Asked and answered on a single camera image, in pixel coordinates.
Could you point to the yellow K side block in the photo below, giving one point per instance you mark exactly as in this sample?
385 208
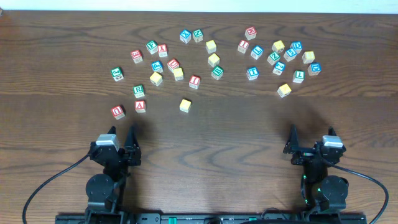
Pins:
178 74

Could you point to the blue X block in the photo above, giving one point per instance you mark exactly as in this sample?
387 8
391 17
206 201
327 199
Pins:
185 36

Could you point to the black mounting rail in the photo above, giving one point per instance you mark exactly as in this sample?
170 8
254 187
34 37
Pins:
148 218

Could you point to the green J block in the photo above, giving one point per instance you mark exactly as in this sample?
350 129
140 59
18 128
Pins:
117 74

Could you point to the green R block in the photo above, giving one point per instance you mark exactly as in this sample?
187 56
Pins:
138 91

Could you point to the blue d block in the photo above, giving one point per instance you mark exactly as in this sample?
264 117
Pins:
314 69
296 46

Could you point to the blue L block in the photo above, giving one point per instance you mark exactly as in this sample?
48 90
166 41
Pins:
257 52

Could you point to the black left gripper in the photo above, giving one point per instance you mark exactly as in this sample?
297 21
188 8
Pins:
121 152

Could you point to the blue D block upper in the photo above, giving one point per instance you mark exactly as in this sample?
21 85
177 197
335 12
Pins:
296 46

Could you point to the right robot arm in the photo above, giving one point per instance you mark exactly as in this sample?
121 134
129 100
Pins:
323 194

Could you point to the yellow G block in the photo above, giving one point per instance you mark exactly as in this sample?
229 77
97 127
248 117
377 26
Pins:
156 79

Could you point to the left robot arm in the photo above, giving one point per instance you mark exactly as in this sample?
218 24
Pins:
105 191

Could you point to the red U block upper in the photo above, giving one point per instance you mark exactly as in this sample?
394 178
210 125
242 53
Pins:
173 64

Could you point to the red i block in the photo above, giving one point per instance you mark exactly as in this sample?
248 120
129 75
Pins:
194 82
243 46

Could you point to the red u block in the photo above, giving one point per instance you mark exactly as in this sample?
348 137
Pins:
118 112
173 64

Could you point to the green Z block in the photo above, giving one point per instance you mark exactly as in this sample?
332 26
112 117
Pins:
273 58

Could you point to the red H block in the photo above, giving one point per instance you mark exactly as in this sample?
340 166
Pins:
250 33

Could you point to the blue T block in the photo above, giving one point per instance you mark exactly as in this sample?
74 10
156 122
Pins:
252 73

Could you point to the yellow block mid centre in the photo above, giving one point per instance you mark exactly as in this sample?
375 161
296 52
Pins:
213 60

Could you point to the green F block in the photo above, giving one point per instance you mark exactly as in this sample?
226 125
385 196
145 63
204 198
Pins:
152 47

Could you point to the red Y block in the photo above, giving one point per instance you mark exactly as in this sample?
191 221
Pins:
162 50

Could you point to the red U block lower left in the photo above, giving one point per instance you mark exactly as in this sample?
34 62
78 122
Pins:
118 112

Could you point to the red A block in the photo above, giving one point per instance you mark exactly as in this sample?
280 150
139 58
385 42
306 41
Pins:
140 106

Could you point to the yellow O block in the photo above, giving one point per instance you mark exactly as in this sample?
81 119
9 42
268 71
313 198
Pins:
185 105

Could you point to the blue R block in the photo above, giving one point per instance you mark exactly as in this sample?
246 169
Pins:
157 66

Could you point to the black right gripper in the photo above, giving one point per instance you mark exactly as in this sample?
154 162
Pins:
308 151

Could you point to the yellow block ball side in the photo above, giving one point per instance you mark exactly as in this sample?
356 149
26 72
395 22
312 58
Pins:
278 46

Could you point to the red G block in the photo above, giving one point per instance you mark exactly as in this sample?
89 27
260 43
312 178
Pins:
136 56

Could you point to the blue D block right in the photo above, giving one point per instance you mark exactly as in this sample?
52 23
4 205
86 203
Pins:
314 69

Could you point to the yellow block far right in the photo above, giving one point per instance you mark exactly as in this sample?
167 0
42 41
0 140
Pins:
308 57

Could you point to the red I block centre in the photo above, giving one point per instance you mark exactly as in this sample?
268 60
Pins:
194 82

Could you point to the green L block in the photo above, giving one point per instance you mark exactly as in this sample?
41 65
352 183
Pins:
298 76

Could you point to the blue Z block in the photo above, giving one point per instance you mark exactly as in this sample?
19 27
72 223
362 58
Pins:
278 68

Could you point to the blue S block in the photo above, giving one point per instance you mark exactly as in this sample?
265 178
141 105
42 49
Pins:
290 54

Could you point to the red I block right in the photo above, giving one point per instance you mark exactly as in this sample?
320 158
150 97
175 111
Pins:
243 46

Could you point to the green B block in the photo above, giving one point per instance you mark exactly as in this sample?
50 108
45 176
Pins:
217 72

